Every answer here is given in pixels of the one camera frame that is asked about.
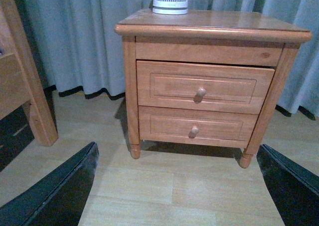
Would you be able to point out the wooden drawer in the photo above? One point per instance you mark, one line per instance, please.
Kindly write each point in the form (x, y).
(223, 88)
(196, 127)

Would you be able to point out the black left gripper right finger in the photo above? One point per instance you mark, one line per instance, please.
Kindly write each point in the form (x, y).
(294, 189)

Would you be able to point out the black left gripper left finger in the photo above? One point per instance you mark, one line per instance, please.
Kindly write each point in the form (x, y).
(59, 198)

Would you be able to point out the grey curtain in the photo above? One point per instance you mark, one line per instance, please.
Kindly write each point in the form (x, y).
(74, 44)

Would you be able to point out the wooden bed frame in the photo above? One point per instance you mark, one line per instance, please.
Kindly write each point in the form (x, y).
(20, 85)

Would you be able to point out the wooden nightstand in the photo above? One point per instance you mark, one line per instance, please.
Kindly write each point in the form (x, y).
(229, 38)

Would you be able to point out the white cylindrical air purifier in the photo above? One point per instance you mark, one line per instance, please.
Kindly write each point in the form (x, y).
(171, 7)

